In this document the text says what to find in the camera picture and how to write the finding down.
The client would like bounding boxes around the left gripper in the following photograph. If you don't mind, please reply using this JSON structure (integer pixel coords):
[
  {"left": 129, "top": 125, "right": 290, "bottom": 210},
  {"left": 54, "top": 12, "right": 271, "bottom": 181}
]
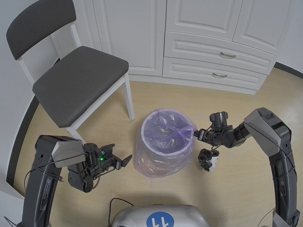
[{"left": 98, "top": 154, "right": 133, "bottom": 174}]

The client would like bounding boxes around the black cable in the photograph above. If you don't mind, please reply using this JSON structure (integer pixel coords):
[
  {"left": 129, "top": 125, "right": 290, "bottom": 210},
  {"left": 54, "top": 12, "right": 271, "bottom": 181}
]
[
  {"left": 3, "top": 217, "right": 20, "bottom": 227},
  {"left": 258, "top": 210, "right": 275, "bottom": 227},
  {"left": 107, "top": 198, "right": 136, "bottom": 227}
]

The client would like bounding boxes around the purple plastic bag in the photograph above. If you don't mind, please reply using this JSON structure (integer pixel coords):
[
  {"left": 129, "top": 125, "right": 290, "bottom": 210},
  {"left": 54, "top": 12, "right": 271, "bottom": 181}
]
[{"left": 134, "top": 108, "right": 197, "bottom": 178}]

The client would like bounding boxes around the white trash bin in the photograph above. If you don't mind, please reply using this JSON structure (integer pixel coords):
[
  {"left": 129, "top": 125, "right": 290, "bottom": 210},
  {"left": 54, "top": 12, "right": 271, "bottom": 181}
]
[{"left": 141, "top": 109, "right": 193, "bottom": 172}]

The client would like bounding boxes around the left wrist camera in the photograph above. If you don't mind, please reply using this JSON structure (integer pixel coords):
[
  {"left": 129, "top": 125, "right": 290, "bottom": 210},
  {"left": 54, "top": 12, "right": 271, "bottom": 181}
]
[{"left": 99, "top": 143, "right": 116, "bottom": 159}]

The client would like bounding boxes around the grey and white chair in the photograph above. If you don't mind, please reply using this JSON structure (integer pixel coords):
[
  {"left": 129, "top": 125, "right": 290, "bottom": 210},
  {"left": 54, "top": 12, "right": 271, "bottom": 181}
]
[{"left": 6, "top": 0, "right": 135, "bottom": 145}]

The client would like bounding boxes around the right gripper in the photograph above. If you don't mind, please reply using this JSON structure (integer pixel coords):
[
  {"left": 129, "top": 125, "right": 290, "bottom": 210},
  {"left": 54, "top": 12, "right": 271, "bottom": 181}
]
[{"left": 198, "top": 128, "right": 214, "bottom": 144}]

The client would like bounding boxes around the black plastic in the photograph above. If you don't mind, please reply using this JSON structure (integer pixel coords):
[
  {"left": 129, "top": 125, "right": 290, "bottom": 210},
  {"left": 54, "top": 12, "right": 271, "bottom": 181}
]
[{"left": 197, "top": 149, "right": 220, "bottom": 173}]

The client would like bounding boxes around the white wardrobe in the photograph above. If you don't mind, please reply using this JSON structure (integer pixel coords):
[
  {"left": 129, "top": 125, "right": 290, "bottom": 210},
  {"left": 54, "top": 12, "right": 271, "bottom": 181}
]
[{"left": 38, "top": 0, "right": 293, "bottom": 96}]

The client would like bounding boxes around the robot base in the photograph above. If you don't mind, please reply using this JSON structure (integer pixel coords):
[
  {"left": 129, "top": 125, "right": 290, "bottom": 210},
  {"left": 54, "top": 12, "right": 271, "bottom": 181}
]
[{"left": 111, "top": 204, "right": 210, "bottom": 227}]

